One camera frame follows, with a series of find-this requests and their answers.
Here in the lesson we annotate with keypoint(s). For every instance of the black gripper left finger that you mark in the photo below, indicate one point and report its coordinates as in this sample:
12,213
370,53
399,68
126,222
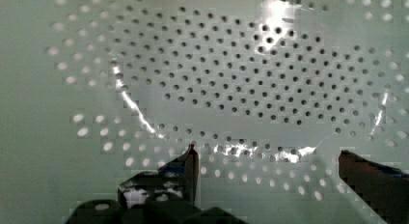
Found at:
179,176

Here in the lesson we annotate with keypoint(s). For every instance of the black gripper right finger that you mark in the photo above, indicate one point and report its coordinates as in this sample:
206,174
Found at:
383,188

